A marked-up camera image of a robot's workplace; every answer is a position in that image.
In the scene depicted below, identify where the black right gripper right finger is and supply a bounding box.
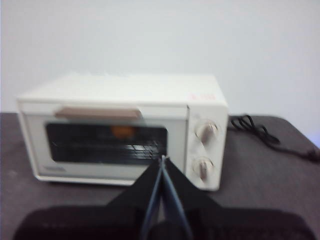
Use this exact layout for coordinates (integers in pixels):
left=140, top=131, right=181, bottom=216
left=164, top=156, right=317, bottom=240

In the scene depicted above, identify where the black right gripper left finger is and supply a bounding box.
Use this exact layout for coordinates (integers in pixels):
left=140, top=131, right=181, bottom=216
left=13, top=156, right=163, bottom=240

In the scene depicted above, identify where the brown potato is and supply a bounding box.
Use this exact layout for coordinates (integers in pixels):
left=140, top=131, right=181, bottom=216
left=109, top=126, right=137, bottom=140

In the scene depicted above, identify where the oven door with beige handle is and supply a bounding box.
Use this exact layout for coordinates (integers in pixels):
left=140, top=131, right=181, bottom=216
left=19, top=104, right=190, bottom=183

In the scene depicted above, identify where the beige timer oven knob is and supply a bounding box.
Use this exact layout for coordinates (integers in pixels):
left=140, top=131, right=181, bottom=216
left=191, top=156, right=215, bottom=181

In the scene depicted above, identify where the beige temperature oven knob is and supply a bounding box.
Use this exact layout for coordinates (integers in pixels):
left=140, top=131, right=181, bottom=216
left=196, top=120, right=221, bottom=145

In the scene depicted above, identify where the white Toshiba toaster oven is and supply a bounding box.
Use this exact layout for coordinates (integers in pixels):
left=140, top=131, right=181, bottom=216
left=16, top=73, right=229, bottom=193

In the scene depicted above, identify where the metal wire oven rack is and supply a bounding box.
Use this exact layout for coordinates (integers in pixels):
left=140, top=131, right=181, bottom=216
left=119, top=142, right=165, bottom=162

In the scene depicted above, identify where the black oven power cord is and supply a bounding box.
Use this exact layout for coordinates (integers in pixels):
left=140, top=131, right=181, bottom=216
left=229, top=114, right=320, bottom=163

